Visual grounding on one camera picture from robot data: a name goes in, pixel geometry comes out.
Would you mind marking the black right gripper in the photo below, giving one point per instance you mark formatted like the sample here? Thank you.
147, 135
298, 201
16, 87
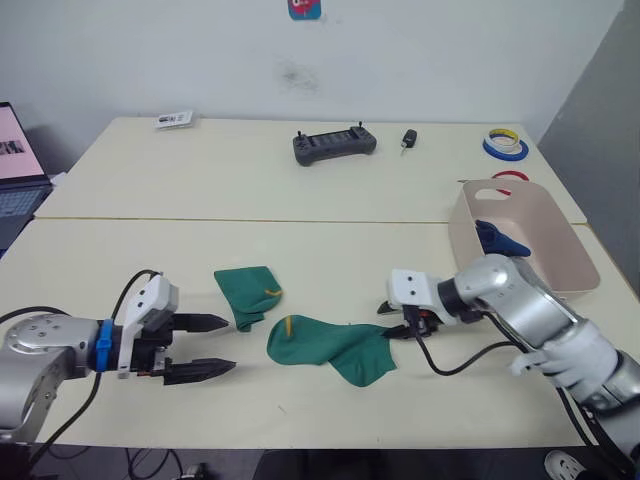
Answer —
422, 322

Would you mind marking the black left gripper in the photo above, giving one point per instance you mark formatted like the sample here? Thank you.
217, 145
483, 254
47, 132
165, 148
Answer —
150, 350

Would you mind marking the long green sock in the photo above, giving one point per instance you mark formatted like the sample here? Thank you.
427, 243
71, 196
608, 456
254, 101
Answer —
320, 345

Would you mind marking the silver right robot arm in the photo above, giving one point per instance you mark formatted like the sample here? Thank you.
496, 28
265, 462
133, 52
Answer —
525, 305

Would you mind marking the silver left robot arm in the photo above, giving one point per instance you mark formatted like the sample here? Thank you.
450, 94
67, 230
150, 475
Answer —
35, 350

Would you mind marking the dark blue sock pair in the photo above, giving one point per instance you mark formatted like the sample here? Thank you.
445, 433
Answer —
500, 240

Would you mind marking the beige plastic container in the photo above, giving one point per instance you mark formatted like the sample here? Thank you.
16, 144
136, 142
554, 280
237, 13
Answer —
565, 240

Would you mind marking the folded green sock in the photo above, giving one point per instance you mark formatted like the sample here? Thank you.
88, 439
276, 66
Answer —
245, 292

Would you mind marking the blue left wrist clamp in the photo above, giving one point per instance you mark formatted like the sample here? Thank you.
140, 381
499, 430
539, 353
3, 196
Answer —
104, 345

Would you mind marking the dark grey handheld controller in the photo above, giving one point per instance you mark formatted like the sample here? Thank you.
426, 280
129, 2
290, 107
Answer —
332, 147

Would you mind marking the black car key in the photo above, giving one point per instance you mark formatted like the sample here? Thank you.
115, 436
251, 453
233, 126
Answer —
410, 136

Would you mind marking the blue and white tape roll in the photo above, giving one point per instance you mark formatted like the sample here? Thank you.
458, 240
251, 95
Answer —
520, 152

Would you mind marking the yellow and blue tape roll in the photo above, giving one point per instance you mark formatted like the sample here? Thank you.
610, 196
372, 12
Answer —
502, 134

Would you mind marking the white paper sheet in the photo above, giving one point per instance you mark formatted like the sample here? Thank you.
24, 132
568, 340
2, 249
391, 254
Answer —
59, 179

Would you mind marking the white shoe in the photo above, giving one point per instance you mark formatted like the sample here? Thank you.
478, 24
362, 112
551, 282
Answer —
565, 465

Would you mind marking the white printed card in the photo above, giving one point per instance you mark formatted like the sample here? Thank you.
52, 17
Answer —
175, 120

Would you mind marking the dark laptop computer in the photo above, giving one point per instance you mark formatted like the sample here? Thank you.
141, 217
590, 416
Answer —
17, 150

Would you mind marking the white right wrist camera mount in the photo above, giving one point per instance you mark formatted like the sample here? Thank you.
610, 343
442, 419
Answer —
412, 287

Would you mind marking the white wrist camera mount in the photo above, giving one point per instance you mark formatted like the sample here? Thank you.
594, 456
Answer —
152, 295
412, 287

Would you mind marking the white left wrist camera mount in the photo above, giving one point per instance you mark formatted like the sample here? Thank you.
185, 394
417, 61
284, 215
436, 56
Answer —
152, 295

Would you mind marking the red and blue wall sticker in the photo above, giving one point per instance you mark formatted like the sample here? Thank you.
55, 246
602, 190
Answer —
305, 9

